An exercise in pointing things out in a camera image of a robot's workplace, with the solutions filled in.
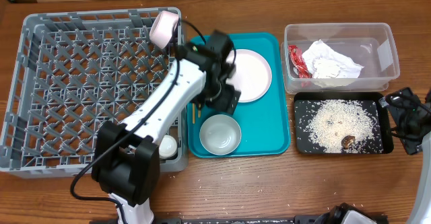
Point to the large white round plate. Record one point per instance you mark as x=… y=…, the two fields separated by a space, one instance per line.
x=253 y=74

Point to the teal plastic serving tray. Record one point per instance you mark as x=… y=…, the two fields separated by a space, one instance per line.
x=263 y=122

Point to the grey-white round bowl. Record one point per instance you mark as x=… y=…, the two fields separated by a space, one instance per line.
x=220 y=135

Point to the brown food scrap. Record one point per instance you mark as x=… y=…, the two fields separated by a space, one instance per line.
x=348 y=141

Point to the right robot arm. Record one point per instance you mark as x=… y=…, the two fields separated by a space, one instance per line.
x=421 y=209

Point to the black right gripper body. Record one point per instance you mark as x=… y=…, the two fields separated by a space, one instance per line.
x=399 y=105

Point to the black rectangular waste tray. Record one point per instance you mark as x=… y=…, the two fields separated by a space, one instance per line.
x=383 y=115

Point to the rice pile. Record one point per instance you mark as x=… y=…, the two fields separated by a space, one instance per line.
x=322 y=124

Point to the red snack wrapper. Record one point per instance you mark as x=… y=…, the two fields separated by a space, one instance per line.
x=298 y=61

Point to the white napkin waste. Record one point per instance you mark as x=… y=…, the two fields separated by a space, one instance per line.
x=328 y=67

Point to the grey plastic dish rack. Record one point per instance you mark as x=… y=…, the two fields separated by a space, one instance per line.
x=73 y=72

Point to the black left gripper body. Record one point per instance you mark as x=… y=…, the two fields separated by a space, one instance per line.
x=219 y=97

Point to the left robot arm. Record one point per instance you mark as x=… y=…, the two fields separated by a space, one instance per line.
x=127 y=164

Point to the white paper cup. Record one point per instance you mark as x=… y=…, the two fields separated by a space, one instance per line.
x=168 y=147

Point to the pink round bowl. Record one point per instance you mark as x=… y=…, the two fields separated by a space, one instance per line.
x=163 y=27

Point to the clear plastic waste bin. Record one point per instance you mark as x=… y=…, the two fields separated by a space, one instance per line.
x=370 y=45

